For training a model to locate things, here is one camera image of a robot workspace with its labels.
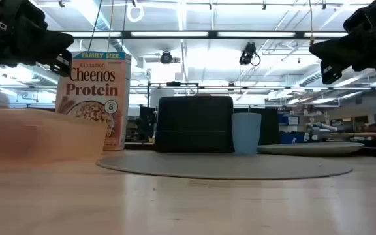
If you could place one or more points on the black aluminium station frame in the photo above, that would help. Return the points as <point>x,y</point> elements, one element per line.
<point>212,34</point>

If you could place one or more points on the black two-slot toaster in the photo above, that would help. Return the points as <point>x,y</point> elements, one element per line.
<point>194,124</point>

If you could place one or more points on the large round grey placemat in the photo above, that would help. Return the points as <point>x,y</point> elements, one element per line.
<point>224,166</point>

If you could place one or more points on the light blue plastic cup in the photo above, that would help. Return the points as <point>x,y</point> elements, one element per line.
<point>246,134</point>

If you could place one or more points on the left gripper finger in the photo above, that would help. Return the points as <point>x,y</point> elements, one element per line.
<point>62,63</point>
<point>49,45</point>

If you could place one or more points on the round grey plate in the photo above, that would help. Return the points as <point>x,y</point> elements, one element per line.
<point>312,149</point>

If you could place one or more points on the black ceiling camera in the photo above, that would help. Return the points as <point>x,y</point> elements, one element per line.
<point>248,53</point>
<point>166,57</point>

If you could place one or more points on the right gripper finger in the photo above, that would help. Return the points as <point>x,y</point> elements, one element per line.
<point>341,50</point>
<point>330,72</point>

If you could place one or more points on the Cheerios Protein cereal box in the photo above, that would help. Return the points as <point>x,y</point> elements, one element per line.
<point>93,85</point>

